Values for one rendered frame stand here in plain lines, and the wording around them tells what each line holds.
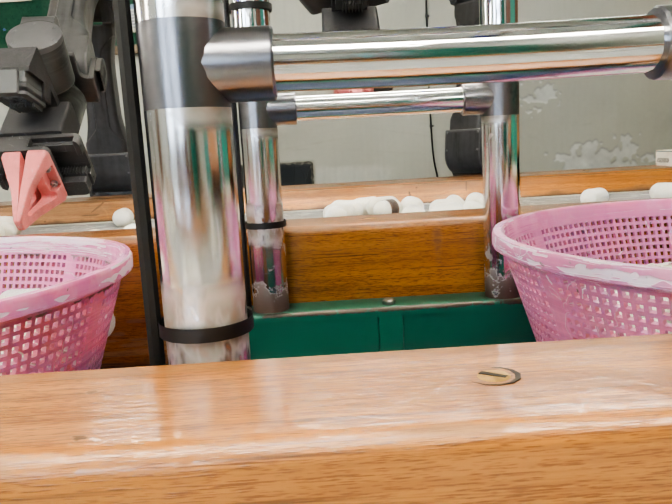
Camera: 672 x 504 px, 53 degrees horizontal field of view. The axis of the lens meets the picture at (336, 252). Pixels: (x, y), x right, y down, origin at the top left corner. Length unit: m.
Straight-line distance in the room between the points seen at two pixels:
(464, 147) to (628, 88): 1.82
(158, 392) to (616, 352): 0.11
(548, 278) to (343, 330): 0.17
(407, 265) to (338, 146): 2.26
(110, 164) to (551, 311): 0.92
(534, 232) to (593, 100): 2.41
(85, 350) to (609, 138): 2.62
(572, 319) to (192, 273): 0.17
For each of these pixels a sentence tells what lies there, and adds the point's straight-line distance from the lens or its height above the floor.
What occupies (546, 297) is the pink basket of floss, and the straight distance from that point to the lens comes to 0.31.
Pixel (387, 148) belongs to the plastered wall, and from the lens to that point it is 2.70.
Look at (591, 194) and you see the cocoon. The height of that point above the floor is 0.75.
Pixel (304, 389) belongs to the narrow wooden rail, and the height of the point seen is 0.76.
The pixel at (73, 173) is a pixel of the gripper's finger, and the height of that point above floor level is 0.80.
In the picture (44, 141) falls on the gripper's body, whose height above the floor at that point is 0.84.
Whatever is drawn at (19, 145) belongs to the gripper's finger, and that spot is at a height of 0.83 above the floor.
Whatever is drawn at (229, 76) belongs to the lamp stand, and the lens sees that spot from 0.18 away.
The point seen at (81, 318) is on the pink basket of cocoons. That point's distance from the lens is 0.31.
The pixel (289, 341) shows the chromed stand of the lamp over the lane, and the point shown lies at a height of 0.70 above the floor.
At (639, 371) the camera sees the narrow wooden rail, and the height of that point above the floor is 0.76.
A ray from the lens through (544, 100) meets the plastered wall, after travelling 2.77.
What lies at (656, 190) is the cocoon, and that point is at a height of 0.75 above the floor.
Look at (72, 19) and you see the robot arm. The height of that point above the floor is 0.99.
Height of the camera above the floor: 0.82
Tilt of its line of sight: 9 degrees down
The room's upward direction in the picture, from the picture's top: 3 degrees counter-clockwise
